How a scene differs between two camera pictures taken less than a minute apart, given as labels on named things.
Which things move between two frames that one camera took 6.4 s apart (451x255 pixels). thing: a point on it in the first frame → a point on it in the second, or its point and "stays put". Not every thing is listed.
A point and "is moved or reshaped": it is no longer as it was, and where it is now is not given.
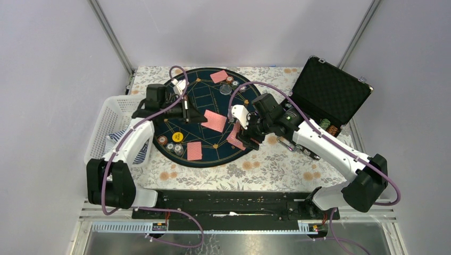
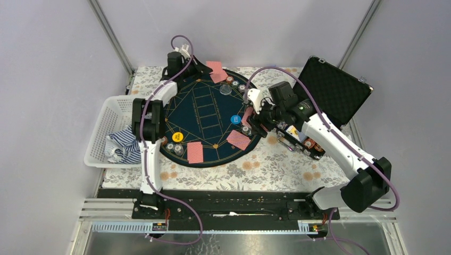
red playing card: (215, 121) → (216, 66)
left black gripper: (189, 113) → (200, 68)
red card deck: (232, 137) is moved or reshaped
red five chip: (162, 139) stays put
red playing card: (194, 151) stays put
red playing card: (232, 139) stays put
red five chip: (230, 79) stays put
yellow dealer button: (177, 137) stays put
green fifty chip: (235, 83) stays put
